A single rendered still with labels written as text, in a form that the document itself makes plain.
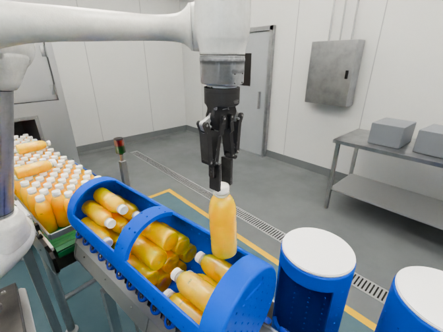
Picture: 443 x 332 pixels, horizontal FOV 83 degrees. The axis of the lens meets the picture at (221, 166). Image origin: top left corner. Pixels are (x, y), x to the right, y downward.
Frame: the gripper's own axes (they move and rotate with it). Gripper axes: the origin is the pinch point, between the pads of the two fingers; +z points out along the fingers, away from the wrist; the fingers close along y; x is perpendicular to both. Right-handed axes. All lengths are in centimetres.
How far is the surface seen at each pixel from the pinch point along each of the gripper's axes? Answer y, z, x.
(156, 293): -14.7, 35.9, 11.1
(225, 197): -0.5, 5.8, -1.8
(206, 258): 3.3, 34.8, 8.9
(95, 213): -8, 35, 61
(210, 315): -12.4, 30.5, -7.6
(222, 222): -2.6, 11.4, -2.8
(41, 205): -19, 43, 101
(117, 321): -8, 111, 68
